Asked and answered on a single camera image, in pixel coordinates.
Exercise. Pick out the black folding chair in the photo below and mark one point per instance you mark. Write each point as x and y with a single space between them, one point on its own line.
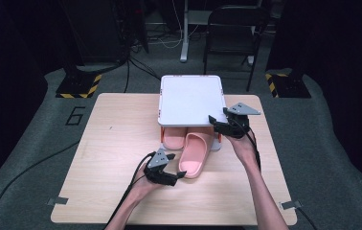
233 44

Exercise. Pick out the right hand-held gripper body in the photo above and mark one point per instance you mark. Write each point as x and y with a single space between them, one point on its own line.
238 123

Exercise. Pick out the grey tape piece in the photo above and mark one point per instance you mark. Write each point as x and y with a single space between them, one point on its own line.
57 201
290 204

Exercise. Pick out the black stand striped base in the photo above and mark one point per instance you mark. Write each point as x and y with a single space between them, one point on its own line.
77 84
290 86

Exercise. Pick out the person's right hand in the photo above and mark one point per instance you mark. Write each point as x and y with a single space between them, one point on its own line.
244 148

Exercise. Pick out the pink rubber slipper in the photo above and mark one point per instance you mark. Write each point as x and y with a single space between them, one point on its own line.
173 139
193 153

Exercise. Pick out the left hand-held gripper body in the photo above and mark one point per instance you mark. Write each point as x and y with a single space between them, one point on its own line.
158 163

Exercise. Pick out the white desk frame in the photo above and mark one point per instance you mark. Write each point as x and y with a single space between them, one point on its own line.
185 38

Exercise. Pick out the person's left hand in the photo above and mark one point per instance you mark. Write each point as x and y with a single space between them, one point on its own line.
144 187

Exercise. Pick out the white shoe rack orange supports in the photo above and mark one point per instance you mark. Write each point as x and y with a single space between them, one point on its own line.
188 99

